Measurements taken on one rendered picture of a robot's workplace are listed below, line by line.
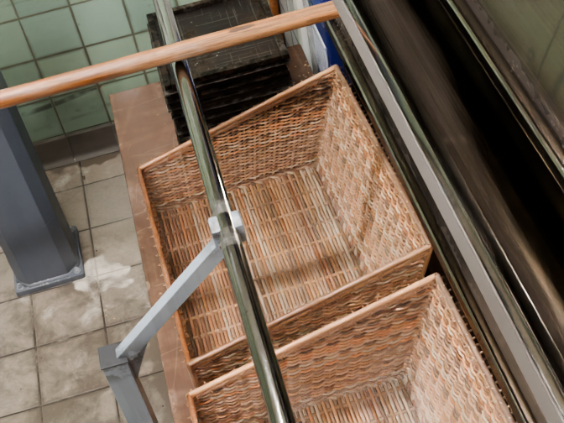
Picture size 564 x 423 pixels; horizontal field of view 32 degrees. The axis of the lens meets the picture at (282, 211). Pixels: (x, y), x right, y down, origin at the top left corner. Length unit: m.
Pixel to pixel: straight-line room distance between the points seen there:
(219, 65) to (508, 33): 1.18
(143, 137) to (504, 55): 1.47
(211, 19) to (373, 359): 0.93
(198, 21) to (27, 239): 0.87
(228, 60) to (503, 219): 1.29
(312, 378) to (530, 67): 0.90
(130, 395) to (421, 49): 0.74
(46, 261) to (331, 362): 1.34
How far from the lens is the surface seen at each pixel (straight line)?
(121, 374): 1.57
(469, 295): 1.54
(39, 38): 3.08
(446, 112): 1.13
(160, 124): 2.48
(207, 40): 1.64
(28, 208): 2.78
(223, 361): 1.80
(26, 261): 2.92
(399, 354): 1.83
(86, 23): 3.06
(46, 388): 2.78
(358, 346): 1.76
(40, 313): 2.95
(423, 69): 1.19
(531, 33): 1.07
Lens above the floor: 2.16
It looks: 46 degrees down
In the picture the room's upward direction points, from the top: 11 degrees counter-clockwise
